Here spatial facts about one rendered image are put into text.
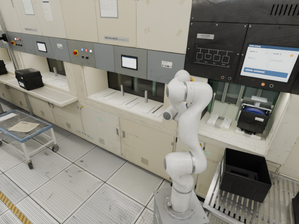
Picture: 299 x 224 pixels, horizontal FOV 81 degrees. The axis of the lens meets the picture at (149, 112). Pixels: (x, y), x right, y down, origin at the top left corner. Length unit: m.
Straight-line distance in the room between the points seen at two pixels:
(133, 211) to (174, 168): 1.27
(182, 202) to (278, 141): 0.84
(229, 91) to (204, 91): 1.59
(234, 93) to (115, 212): 1.95
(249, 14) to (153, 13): 0.71
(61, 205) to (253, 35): 2.35
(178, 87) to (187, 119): 0.17
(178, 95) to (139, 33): 1.00
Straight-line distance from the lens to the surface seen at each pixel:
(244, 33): 1.42
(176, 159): 0.95
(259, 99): 1.80
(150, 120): 1.93
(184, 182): 1.06
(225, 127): 1.86
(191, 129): 0.90
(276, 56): 1.43
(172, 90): 0.84
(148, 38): 1.68
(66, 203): 2.36
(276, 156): 1.66
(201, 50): 1.49
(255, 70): 1.45
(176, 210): 1.25
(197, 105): 0.89
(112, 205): 2.21
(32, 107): 4.06
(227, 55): 1.45
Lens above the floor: 1.82
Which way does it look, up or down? 28 degrees down
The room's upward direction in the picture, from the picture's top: 2 degrees clockwise
